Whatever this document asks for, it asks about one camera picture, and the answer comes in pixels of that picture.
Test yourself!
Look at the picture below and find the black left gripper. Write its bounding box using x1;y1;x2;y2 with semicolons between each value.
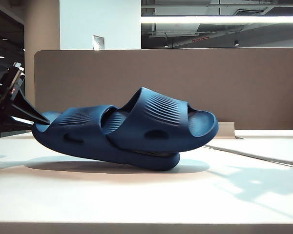
0;62;51;130

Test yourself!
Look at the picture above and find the blue rubber slipper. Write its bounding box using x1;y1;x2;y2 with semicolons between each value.
31;104;181;172
101;87;220;156

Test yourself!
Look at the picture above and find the dark glass partition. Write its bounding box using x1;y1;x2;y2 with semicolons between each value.
0;4;25;137

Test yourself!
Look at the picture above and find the brown fabric desk partition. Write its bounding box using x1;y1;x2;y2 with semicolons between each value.
33;48;293;130

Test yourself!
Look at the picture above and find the white ceiling light strip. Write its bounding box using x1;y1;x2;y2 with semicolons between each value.
141;16;293;24

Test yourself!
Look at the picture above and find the silver wall plate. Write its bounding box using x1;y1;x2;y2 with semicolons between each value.
92;35;105;51

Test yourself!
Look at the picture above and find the beige desk cable box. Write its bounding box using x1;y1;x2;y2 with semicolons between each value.
217;122;236;140

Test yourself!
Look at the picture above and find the grey cable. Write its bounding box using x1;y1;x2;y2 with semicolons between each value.
205;143;293;169

